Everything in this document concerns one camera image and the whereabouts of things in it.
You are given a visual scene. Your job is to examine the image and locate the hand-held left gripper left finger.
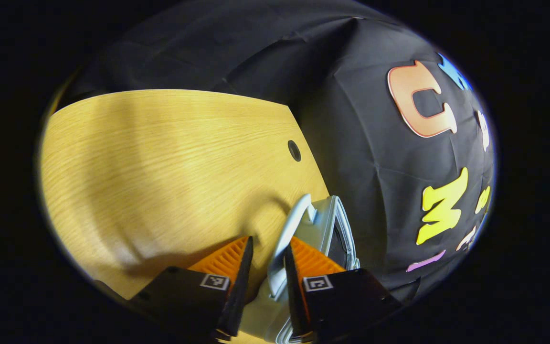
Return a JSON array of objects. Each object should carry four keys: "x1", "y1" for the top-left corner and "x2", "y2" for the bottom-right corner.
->
[{"x1": 129, "y1": 236, "x2": 254, "y2": 341}]

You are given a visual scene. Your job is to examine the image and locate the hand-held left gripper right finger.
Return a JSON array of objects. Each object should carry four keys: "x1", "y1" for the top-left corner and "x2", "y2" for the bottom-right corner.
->
[{"x1": 285, "y1": 236, "x2": 402, "y2": 337}]

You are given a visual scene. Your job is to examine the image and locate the black backdrop cloth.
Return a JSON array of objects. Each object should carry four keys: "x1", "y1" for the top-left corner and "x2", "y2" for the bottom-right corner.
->
[{"x1": 60, "y1": 0, "x2": 495, "y2": 306}]

